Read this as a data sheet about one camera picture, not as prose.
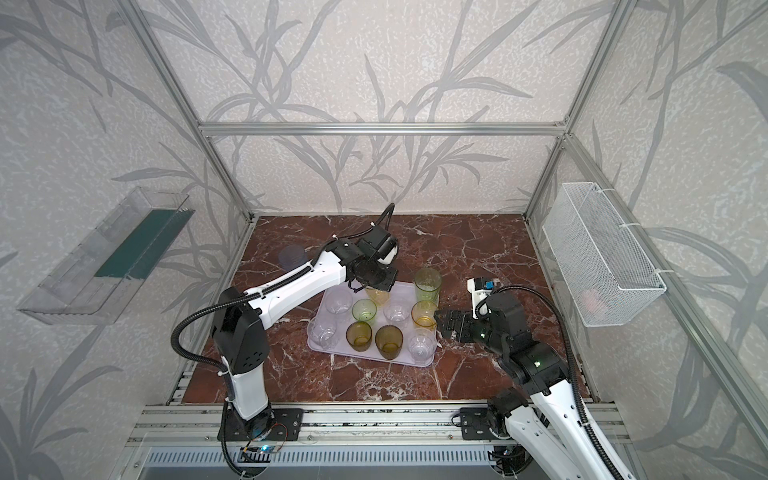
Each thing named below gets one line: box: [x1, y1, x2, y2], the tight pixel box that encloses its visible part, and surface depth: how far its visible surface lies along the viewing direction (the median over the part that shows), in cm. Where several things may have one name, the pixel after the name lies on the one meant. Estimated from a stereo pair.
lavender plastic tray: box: [307, 281, 440, 368], surface depth 87 cm
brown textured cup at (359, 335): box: [346, 321, 373, 352], surface depth 86 cm
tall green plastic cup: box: [414, 267, 442, 303], surface depth 93 cm
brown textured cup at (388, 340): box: [375, 325, 404, 361], surface depth 84 cm
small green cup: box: [352, 298, 377, 321], surface depth 89 cm
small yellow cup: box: [411, 300, 437, 327], surface depth 90 cm
